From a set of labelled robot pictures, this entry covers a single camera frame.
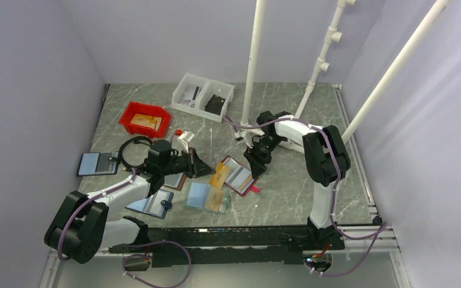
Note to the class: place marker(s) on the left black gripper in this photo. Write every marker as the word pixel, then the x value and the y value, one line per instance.
pixel 195 166

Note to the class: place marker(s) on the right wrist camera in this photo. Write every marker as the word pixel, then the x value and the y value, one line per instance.
pixel 243 136

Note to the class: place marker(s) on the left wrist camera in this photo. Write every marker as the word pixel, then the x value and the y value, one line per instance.
pixel 181 140

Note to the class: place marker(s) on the gold cards in red bin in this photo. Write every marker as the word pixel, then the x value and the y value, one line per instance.
pixel 147 121

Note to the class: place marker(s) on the black cards in bin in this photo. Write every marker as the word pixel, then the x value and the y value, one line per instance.
pixel 215 105

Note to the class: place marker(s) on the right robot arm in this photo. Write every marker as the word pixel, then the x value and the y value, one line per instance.
pixel 327 162

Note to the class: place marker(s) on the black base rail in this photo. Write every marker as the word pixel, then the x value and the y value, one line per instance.
pixel 245 244

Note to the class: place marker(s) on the white pvc pipe frame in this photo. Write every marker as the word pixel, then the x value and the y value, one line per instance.
pixel 333 35

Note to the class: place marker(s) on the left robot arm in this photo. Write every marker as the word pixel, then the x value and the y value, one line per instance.
pixel 81 226

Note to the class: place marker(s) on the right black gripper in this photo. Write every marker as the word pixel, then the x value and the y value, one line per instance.
pixel 256 160

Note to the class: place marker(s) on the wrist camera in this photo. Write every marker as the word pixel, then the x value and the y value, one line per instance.
pixel 243 136
pixel 181 140

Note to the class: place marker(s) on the aluminium frame rail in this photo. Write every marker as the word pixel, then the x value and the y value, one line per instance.
pixel 358 240

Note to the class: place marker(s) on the red card holder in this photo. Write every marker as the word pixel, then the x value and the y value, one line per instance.
pixel 239 178

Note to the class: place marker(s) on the red plastic bin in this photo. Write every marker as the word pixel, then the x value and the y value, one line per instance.
pixel 146 109

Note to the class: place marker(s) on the white divided plastic bin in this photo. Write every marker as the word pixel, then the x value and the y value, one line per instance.
pixel 208 88

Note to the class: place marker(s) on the gold vip card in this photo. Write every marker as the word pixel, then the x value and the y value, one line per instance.
pixel 219 177

